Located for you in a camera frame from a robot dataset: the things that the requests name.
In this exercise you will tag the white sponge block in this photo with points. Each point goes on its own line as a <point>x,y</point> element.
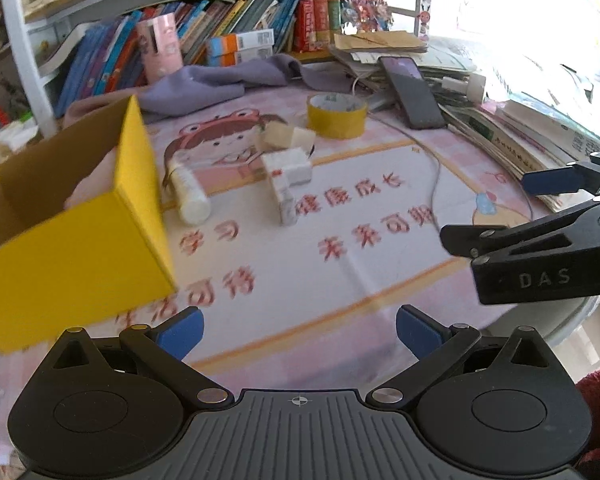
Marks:
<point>277,136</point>

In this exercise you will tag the white power adapter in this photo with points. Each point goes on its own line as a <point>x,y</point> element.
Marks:
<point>292,164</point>

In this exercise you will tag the black smartphone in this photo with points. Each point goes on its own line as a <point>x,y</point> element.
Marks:
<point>417,102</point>

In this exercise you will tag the yellow cardboard box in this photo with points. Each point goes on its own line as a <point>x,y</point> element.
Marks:
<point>62,268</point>

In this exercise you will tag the pink plush pig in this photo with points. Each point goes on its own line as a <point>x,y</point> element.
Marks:
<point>98,182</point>

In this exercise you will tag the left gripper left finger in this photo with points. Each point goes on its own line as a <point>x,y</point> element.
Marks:
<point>161,351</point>

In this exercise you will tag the white spray bottle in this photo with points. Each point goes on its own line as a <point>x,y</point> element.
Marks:
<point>194,205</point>

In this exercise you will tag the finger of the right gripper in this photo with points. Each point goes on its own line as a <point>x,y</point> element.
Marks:
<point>474,241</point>
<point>576,176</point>

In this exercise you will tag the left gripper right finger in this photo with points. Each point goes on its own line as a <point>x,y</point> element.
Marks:
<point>439,350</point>

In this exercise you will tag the purple pink cloth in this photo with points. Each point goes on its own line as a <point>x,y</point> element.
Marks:
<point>196,87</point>

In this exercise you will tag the stack of papers and books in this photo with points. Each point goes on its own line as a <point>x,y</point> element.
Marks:
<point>524,134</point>

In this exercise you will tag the red dictionary books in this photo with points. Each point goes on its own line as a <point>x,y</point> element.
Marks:
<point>317,22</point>

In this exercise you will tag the small red white box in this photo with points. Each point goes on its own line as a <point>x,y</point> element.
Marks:
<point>283,198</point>

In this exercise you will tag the orange blue white box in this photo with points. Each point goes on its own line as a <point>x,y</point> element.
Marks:
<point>232,43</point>

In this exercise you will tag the yellow tape roll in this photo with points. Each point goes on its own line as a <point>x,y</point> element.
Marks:
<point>336,116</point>

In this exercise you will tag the pink cylindrical dispenser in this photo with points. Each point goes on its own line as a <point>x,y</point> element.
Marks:
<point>159,47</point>

